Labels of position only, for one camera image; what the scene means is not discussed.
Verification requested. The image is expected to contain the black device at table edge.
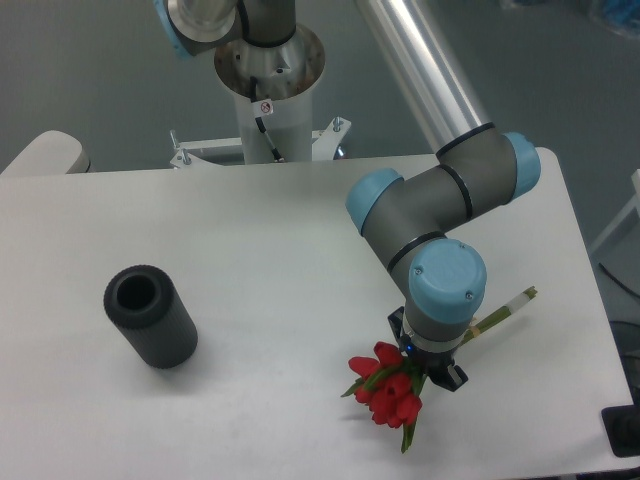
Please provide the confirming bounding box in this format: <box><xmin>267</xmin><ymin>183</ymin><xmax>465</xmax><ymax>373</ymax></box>
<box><xmin>601</xmin><ymin>405</ymin><xmax>639</xmax><ymax>458</ymax></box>

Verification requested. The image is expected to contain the white frame at right edge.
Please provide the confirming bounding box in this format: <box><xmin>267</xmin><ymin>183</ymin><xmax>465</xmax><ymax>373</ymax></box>
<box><xmin>587</xmin><ymin>170</ymin><xmax>639</xmax><ymax>257</ymax></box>

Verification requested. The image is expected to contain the black ribbed cylindrical vase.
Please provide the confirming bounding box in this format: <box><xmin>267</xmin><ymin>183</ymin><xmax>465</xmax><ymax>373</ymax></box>
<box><xmin>103</xmin><ymin>265</ymin><xmax>198</xmax><ymax>369</ymax></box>

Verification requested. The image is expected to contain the beige chair backrest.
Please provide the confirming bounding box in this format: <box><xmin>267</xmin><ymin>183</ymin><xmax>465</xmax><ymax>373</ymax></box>
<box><xmin>1</xmin><ymin>130</ymin><xmax>92</xmax><ymax>178</ymax></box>

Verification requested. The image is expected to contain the red tulip bouquet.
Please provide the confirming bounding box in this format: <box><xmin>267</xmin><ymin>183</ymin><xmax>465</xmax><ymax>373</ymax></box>
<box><xmin>340</xmin><ymin>285</ymin><xmax>540</xmax><ymax>455</ymax></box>

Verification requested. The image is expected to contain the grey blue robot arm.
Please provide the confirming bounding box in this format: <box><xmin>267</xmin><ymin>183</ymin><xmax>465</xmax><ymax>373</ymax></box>
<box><xmin>155</xmin><ymin>1</ymin><xmax>541</xmax><ymax>391</ymax></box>

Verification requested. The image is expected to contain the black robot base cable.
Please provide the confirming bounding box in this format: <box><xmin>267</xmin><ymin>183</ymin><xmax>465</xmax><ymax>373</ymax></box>
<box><xmin>249</xmin><ymin>75</ymin><xmax>286</xmax><ymax>164</ymax></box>

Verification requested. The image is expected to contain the black cable on floor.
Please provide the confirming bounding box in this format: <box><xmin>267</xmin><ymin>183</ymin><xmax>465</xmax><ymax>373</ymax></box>
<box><xmin>599</xmin><ymin>261</ymin><xmax>640</xmax><ymax>296</ymax></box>

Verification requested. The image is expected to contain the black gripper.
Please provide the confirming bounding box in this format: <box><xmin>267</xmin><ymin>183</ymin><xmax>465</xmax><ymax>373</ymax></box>
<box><xmin>387</xmin><ymin>307</ymin><xmax>468</xmax><ymax>391</ymax></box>

